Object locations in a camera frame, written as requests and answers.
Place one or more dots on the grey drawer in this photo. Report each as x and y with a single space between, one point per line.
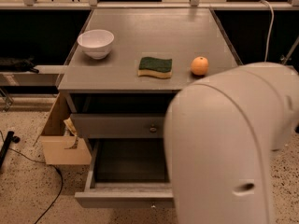
127 173
119 125

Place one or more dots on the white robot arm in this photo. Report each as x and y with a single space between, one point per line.
219 136

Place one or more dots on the grey wooden drawer cabinet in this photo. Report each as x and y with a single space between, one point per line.
112 85

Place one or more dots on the green and yellow sponge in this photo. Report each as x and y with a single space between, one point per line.
155 67

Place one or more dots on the orange fruit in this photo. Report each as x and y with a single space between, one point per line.
199 66

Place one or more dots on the white ceramic bowl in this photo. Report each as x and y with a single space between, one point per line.
96 44

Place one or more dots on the brown cardboard box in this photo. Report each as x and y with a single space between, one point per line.
60 146

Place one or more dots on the black stand foot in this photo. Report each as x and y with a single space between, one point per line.
10 138

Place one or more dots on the black object on shelf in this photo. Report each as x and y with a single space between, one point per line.
17 65

